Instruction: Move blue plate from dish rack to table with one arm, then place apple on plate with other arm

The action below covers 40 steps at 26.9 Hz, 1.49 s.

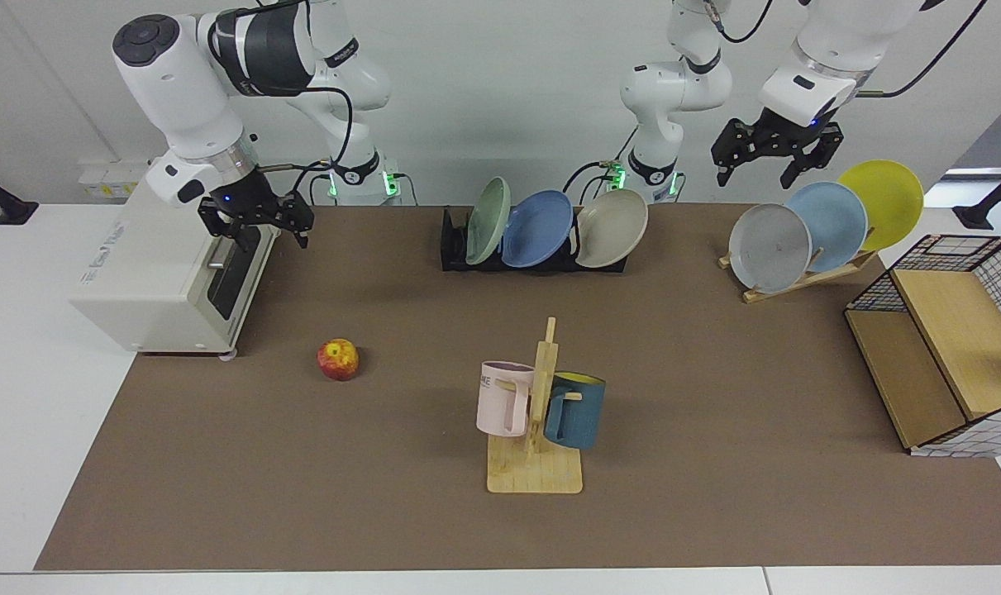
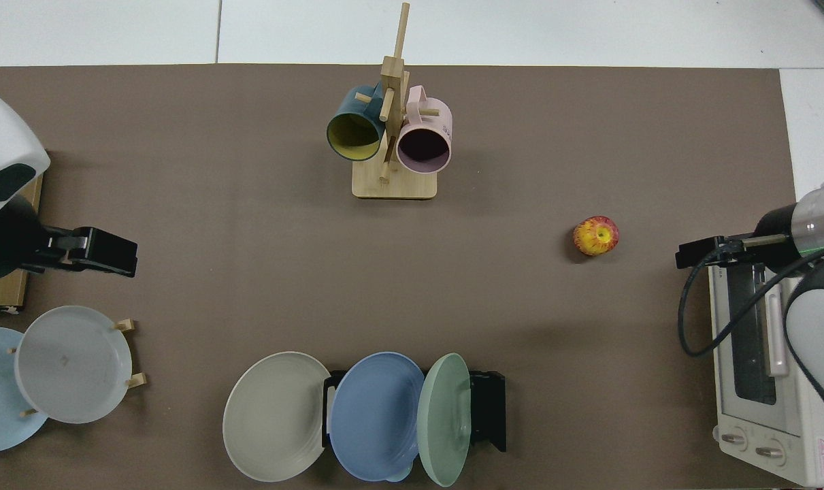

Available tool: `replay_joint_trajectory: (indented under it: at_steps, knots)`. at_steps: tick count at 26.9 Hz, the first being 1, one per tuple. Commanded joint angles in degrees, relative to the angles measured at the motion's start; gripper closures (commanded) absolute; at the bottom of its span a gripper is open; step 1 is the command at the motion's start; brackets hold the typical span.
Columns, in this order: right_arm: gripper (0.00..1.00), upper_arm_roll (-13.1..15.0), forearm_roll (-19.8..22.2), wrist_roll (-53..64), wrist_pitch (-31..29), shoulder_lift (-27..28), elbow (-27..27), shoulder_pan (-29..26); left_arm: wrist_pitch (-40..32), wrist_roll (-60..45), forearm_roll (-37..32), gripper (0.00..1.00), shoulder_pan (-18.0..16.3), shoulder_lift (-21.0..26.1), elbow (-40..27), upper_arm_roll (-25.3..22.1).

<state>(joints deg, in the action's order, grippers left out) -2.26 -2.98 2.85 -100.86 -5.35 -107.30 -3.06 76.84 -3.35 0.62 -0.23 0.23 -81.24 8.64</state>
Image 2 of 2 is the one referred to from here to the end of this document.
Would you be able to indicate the dark teal cup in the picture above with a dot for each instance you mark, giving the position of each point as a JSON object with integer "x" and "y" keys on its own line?
{"x": 350, "y": 133}

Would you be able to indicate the small blue round thing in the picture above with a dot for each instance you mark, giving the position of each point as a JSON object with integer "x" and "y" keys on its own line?
{"x": 398, "y": 476}

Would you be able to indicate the wooden cup stand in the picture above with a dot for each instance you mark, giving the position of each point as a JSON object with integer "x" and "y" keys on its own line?
{"x": 398, "y": 184}

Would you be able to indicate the black dish rack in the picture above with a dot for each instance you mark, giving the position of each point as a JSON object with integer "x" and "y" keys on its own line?
{"x": 488, "y": 408}

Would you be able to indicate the grey plate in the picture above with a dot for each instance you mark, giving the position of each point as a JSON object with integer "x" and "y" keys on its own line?
{"x": 71, "y": 364}

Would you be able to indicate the wooden plate rack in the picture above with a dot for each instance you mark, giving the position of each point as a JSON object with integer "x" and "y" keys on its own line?
{"x": 124, "y": 325}

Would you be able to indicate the red yellow apple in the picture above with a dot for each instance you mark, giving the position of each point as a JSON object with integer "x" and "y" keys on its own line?
{"x": 596, "y": 236}

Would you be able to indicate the brown table cloth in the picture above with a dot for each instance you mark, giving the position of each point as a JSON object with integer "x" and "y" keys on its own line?
{"x": 248, "y": 238}

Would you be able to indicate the pink cup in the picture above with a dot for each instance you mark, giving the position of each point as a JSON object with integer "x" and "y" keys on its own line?
{"x": 429, "y": 119}

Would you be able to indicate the pale green plate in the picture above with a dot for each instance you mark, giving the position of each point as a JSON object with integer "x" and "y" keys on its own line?
{"x": 442, "y": 422}

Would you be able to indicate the beige plate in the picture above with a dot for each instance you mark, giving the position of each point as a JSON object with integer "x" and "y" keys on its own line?
{"x": 275, "y": 415}

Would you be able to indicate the pale toaster oven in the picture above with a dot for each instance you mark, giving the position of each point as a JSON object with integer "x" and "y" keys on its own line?
{"x": 745, "y": 422}

